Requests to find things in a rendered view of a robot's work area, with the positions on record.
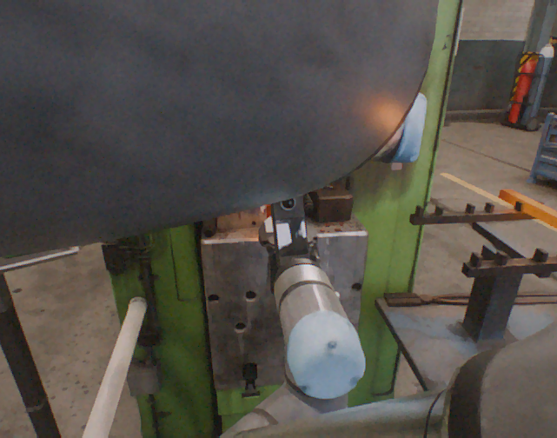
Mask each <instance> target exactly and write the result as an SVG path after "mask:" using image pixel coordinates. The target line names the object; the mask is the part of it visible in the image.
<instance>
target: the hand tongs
mask: <svg viewBox="0 0 557 438"><path fill-rule="evenodd" d="M469 296H470V293H462V294H445V295H432V296H430V295H426V294H421V295H419V296H418V295H417V294H416V293H384V298H385V300H386V304H387V305H388V307H409V306H421V305H422V304H424V305H429V304H431V302H434V303H442V304H455V305H467V304H468V300H455V299H445V298H457V297H469ZM525 296H557V292H535V293H517V295H516V297H525ZM514 304H557V299H515V300H514Z"/></svg>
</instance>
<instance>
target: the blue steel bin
mask: <svg viewBox="0 0 557 438"><path fill-rule="evenodd" d="M537 175H538V176H543V177H547V178H550V179H553V180H555V181H557V116H556V115H555V114H554V113H548V114H547V120H546V123H544V126H543V131H542V133H541V136H540V142H539V145H538V149H537V152H536V155H535V159H534V165H532V168H531V170H530V175H529V178H528V179H527V180H526V182H528V183H537Z"/></svg>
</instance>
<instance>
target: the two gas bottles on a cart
mask: <svg viewBox="0 0 557 438"><path fill-rule="evenodd" d="M550 37H551V39H550V40H549V43H547V45H546V47H545V48H542V49H541V51H540V53H538V54H537V53H536V52H532V53H523V54H519V55H532V57H531V60H529V62H527V63H525V64H524V65H523V67H522V70H521V73H520V72H516V67H517V61H518V57H519V55H517V57H516V63H515V70H514V76H515V74H520V75H519V79H518V83H517V87H516V91H515V94H514V100H513V101H511V100H508V99H510V96H511V92H512V88H513V84H514V77H513V81H512V85H511V89H510V93H508V98H507V103H508V102H510V103H513V105H512V109H511V112H510V111H507V105H506V108H505V112H503V113H502V114H501V118H500V122H501V124H512V125H516V126H520V128H524V129H527V130H528V131H534V130H539V128H541V125H539V123H540V120H539V118H538V117H537V113H538V109H539V107H540V100H541V97H542V93H543V92H544V89H545V88H546V82H547V77H548V76H549V75H548V73H549V70H550V66H551V63H552V60H553V54H554V43H557V37H556V38H554V37H553V36H550ZM551 42H552V43H553V48H552V47H551V46H552V45H551ZM534 59H535V60H534ZM536 59H538V60H537V62H536Z"/></svg>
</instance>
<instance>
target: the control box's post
mask: <svg viewBox="0 0 557 438"><path fill-rule="evenodd" d="M13 302H14V301H13V298H12V295H11V293H10V288H9V285H8V283H7V282H6V281H5V277H4V274H3V273H2V274H0V345H1V347H2V351H3V354H4V356H5V359H6V362H7V364H9V366H10V370H11V373H12V375H13V378H14V380H15V383H16V385H17V389H18V392H20V394H21V397H22V399H23V403H24V406H25V408H31V406H38V405H40V404H41V402H42V401H43V400H44V398H45V396H46V392H45V389H44V386H43V382H41V379H40V376H39V374H38V371H37V368H36V364H35V362H34V358H33V355H32V353H31V351H30V348H29V345H28V343H27V340H26V338H25V334H24V332H23V328H22V324H21V322H20V319H19V317H17V312H16V309H15V306H14V304H13ZM27 413H28V416H29V418H30V421H31V422H32V424H33V427H34V429H35V432H36V436H37V438H62V436H61V434H60V432H59V428H58V426H57V423H56V419H55V416H54V415H53V413H52V410H51V408H50V403H49V400H48V398H47V400H46V402H45V403H44V405H43V408H41V409H38V410H34V412H27Z"/></svg>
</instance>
